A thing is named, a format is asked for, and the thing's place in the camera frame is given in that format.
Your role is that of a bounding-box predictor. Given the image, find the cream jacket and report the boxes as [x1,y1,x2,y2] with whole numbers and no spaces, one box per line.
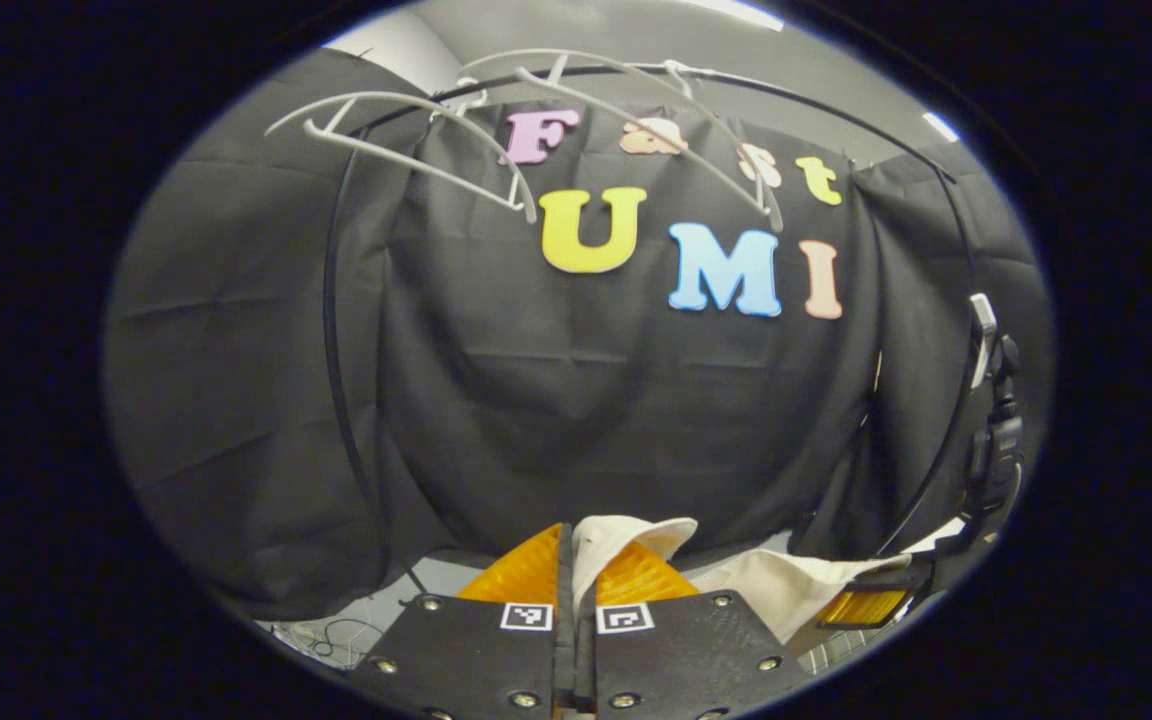
[571,514,915,647]

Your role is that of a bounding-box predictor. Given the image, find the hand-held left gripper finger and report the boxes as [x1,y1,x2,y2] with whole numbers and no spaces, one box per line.
[351,521,578,720]
[576,540,813,720]

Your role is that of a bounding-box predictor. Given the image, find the large ceiling light panel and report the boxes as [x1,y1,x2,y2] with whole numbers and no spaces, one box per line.
[674,0,789,33]

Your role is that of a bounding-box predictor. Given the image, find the black clothes rack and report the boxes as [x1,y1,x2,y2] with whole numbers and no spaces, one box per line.
[320,62,983,597]

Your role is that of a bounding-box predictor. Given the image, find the white plastic clothes hanger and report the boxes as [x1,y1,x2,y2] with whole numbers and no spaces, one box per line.
[454,47,786,234]
[264,88,539,225]

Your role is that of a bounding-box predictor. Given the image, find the black backdrop cloth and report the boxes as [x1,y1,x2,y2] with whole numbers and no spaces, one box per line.
[104,45,1055,626]

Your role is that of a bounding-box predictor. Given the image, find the thin floor cables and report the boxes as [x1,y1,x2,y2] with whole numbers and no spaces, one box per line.
[269,604,393,672]

